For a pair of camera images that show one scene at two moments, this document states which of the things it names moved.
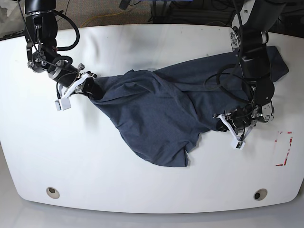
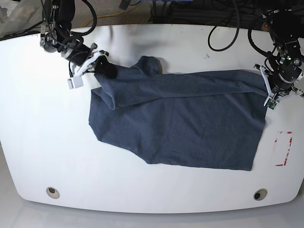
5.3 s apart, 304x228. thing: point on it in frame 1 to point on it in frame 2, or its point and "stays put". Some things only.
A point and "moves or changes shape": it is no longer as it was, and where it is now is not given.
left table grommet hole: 52,192 stays put
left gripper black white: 67,78 to 83,57
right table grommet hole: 260,194 stays put
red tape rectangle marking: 290,142 stays put
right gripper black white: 241,120 to 281,83
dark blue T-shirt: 162,113 moves or changes shape
